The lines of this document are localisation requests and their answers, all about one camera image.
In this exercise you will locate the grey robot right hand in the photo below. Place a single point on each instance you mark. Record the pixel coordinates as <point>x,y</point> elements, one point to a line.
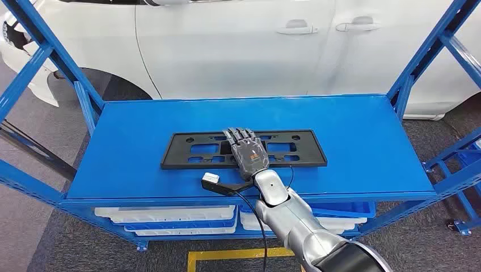
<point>250,157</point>

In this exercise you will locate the black plastic plate frame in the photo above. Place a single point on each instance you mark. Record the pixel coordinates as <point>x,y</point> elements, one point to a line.
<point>173,157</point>

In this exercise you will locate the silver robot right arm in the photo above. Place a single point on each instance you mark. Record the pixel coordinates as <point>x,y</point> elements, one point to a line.
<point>293,221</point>

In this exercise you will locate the blue metal shelf rack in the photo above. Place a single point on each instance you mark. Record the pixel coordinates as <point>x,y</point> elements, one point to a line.
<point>338,150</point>

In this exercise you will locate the yellow floor tape square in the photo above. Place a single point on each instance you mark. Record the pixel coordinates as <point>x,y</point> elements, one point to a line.
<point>233,253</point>

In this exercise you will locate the white car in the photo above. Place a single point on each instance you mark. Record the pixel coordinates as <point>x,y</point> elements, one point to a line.
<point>225,56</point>

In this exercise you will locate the black camera bracket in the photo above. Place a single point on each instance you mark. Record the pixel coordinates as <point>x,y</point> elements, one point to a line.
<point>225,188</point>

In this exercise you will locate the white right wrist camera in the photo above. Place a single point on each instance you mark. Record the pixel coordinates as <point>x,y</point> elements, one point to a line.
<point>210,177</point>

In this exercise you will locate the black post chrome base stanchion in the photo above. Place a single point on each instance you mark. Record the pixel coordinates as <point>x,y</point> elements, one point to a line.
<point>37,150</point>

